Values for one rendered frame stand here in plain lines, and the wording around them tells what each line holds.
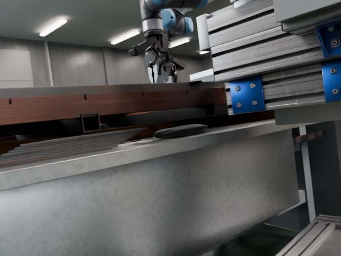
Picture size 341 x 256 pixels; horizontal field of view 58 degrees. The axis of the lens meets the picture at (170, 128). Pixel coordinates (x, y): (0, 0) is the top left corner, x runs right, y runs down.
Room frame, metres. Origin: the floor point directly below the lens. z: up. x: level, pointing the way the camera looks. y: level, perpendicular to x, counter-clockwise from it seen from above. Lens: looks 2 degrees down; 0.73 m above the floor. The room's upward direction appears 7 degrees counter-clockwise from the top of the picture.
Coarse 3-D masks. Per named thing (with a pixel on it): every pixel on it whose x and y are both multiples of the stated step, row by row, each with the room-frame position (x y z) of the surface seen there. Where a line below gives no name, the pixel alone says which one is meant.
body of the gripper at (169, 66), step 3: (168, 54) 1.52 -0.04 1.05; (168, 63) 1.47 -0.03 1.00; (171, 63) 1.48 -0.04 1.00; (165, 66) 1.46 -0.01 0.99; (168, 66) 1.47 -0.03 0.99; (171, 66) 1.48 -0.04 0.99; (174, 66) 1.50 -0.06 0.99; (165, 69) 1.46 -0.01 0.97; (168, 69) 1.48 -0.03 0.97; (171, 69) 1.49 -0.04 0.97; (168, 72) 1.48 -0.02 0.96; (171, 72) 1.49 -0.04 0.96; (168, 75) 1.52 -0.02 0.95; (171, 75) 1.51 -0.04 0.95
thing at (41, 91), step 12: (120, 84) 0.93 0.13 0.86; (132, 84) 0.95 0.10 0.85; (144, 84) 0.98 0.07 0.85; (156, 84) 1.01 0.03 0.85; (168, 84) 1.04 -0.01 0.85; (180, 84) 1.07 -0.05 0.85; (192, 84) 1.10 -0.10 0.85; (204, 84) 1.14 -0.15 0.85; (216, 84) 1.18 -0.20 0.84; (0, 96) 0.73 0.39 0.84; (12, 96) 0.74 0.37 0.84; (24, 96) 0.76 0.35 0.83; (36, 96) 0.78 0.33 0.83
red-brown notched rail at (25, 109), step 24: (48, 96) 0.75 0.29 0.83; (72, 96) 0.79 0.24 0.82; (96, 96) 0.83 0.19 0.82; (120, 96) 0.87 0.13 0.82; (144, 96) 0.92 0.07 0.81; (168, 96) 0.98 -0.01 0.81; (192, 96) 1.04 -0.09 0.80; (216, 96) 1.11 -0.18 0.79; (0, 120) 0.68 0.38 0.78; (24, 120) 0.71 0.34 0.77; (48, 120) 0.75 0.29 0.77
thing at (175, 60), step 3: (171, 57) 1.50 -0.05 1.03; (174, 57) 1.52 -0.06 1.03; (174, 60) 1.51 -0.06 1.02; (177, 60) 1.53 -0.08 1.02; (174, 63) 1.53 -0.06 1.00; (177, 63) 1.52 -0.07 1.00; (180, 63) 1.54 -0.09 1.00; (183, 63) 1.55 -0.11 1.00; (177, 66) 1.54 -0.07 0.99; (180, 66) 1.54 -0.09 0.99; (183, 66) 1.55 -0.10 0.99; (177, 69) 1.57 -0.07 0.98; (180, 69) 1.56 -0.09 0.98; (183, 69) 1.56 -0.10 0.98
